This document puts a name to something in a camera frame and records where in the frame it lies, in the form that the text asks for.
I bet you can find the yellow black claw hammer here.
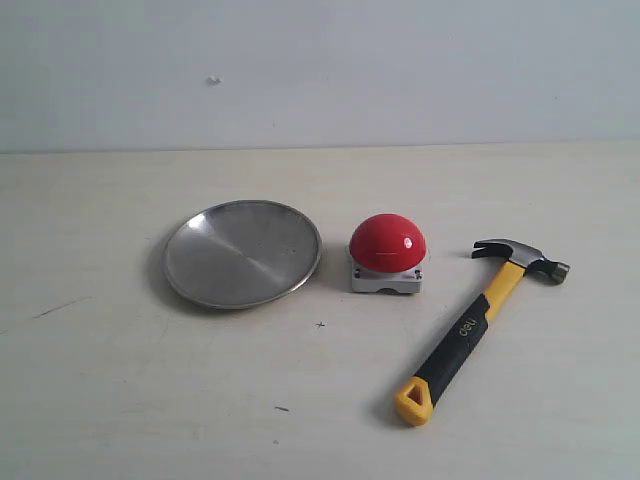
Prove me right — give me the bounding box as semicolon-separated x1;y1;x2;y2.
394;239;570;426

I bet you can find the red dome push button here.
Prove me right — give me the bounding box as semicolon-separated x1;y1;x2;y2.
348;214;428;295

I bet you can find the round stainless steel plate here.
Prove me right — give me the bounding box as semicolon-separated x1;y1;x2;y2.
162;200;323;310

